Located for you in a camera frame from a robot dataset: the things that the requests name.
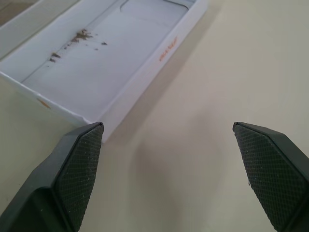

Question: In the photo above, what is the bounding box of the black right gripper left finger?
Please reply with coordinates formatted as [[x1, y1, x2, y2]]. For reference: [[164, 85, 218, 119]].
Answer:
[[0, 122, 105, 232]]

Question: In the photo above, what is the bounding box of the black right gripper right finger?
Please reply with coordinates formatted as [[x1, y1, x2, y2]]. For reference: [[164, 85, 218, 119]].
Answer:
[[232, 121, 309, 232]]

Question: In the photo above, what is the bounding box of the white box with orange phone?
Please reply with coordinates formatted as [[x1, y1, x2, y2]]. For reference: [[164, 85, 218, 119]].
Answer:
[[0, 0, 210, 145]]

